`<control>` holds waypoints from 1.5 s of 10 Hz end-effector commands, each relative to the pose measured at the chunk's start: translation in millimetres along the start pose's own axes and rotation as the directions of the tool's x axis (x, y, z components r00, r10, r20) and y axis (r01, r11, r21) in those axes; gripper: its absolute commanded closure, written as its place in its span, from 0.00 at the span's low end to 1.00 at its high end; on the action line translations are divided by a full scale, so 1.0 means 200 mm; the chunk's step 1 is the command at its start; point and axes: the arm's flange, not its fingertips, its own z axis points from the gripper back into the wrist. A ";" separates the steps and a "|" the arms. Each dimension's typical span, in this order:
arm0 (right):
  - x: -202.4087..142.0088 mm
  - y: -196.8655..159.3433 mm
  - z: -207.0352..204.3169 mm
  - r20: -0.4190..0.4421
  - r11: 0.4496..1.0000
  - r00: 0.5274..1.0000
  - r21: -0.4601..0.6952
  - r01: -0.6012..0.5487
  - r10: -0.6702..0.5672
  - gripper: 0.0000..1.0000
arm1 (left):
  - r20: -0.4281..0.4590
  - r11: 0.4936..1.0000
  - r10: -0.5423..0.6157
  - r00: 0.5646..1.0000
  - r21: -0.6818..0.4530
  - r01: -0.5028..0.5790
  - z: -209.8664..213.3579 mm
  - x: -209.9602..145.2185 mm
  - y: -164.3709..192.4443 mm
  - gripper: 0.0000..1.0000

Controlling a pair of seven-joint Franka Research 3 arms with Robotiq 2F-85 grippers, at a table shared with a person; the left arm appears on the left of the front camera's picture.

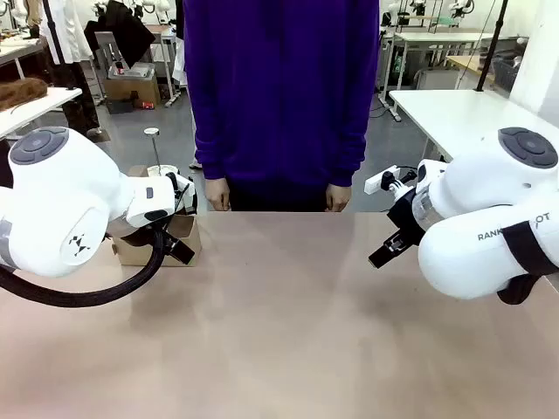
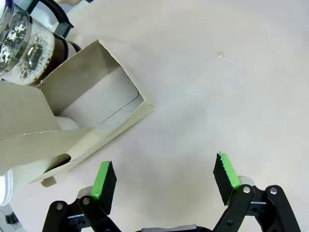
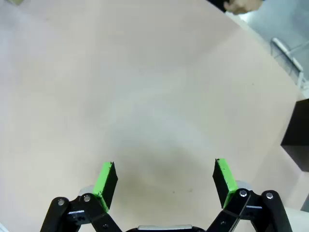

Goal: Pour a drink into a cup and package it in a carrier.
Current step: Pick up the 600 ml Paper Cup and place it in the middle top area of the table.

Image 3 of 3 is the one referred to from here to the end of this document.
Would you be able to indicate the person's left hand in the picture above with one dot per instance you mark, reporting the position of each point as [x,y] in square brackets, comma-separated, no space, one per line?
[241,6]

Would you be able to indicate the black square box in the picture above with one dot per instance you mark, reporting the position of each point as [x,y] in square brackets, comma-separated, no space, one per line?
[298,135]

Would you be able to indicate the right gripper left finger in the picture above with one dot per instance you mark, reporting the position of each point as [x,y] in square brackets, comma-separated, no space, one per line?
[104,183]

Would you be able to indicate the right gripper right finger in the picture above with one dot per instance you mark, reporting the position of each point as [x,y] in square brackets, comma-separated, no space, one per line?
[225,183]

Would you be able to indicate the grey metal frame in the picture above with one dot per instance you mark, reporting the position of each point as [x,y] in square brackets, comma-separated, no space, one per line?
[288,54]

